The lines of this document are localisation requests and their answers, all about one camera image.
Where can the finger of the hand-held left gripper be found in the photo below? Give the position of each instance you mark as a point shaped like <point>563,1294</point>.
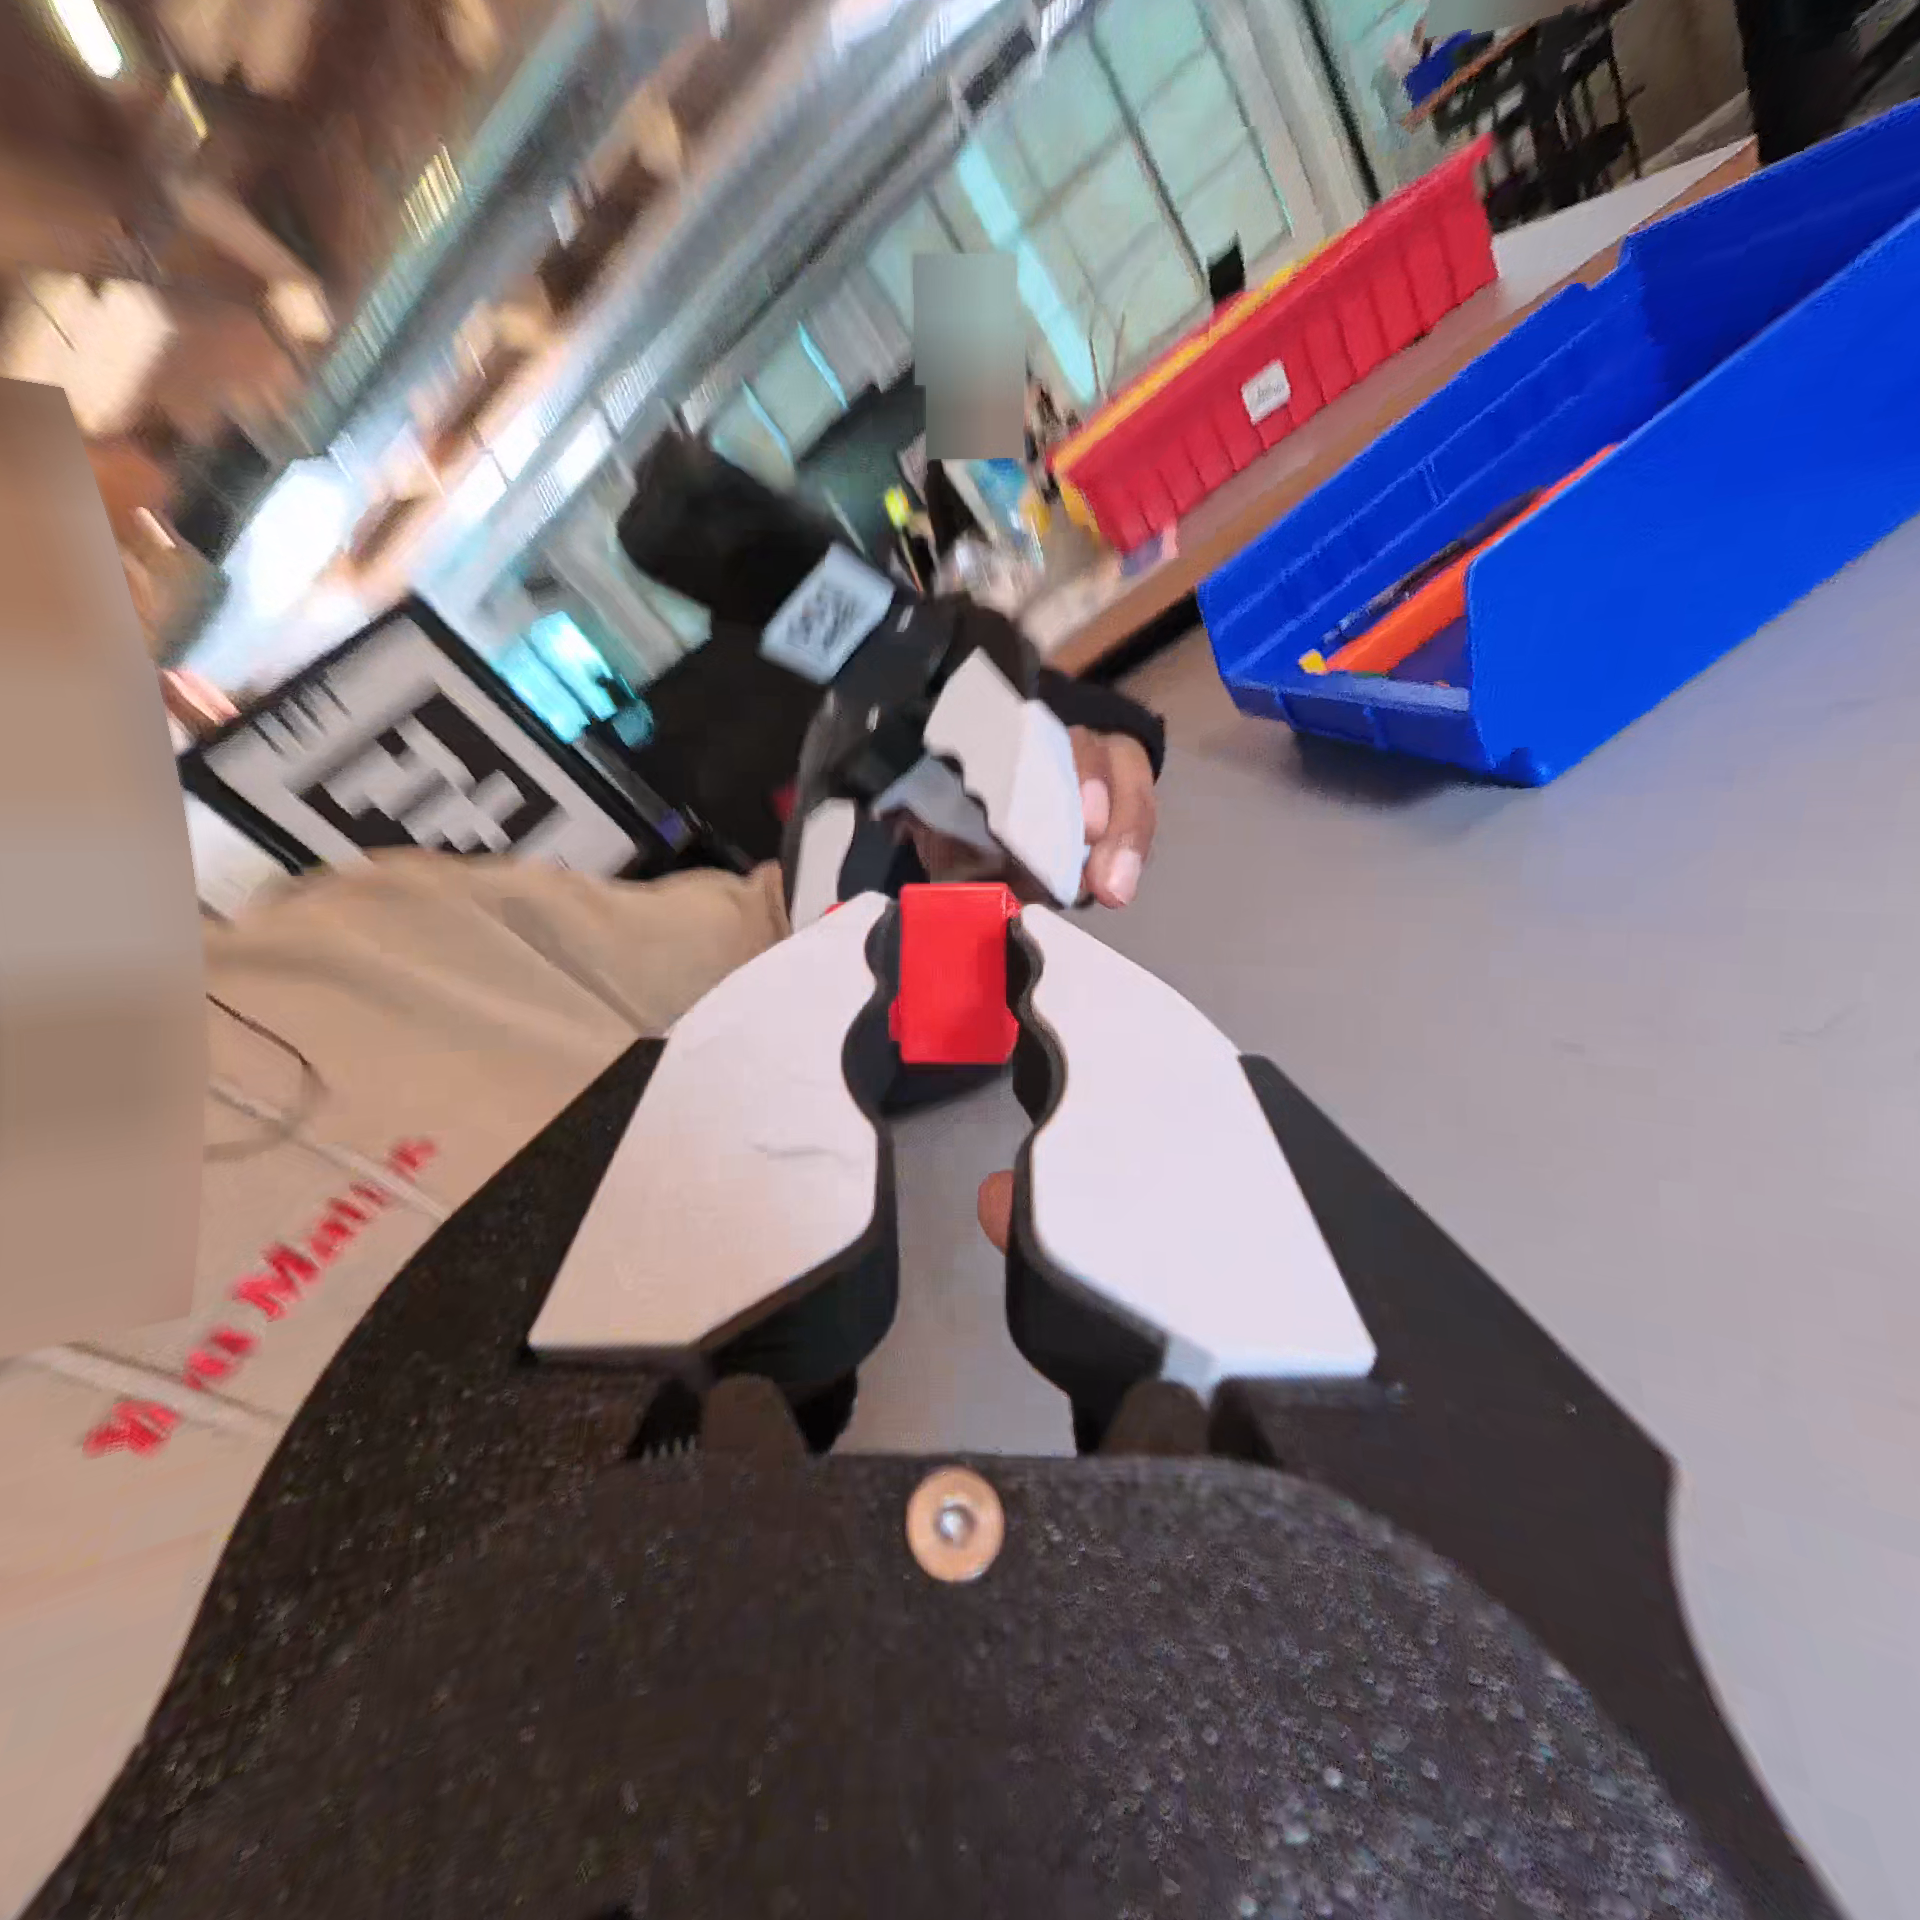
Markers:
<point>1021,764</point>
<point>939,797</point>

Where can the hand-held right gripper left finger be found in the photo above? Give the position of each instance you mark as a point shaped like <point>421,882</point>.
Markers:
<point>734,1171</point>

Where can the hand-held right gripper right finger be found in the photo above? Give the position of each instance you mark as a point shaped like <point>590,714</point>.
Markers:
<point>1186,1184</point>

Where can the red two-stud toy block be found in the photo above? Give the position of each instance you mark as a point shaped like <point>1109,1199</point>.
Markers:
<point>955,974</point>

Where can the blue plastic bin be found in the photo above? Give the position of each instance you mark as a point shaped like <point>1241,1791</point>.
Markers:
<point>1724,525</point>

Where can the person's left forearm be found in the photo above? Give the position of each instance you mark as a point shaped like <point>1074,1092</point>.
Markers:
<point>495,931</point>

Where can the person's left hand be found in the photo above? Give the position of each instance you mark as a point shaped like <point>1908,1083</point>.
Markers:
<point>1118,840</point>

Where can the framed marker poster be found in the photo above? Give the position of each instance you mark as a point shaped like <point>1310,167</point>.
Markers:
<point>421,751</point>

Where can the yellow bin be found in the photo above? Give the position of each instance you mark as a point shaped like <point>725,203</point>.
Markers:
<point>1155,382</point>

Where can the orange block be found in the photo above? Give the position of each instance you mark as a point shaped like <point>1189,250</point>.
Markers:
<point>1425,608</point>

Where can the large red ribbed bin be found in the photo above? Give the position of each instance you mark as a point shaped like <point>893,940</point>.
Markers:
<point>1349,330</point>

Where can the person's beige hoodie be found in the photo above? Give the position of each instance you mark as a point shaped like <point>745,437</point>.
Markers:
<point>149,1576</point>

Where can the wooden table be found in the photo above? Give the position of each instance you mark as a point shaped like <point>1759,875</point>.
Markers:
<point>1577,240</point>

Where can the wooden desk black legs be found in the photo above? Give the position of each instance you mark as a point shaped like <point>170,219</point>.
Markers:
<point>1561,90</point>

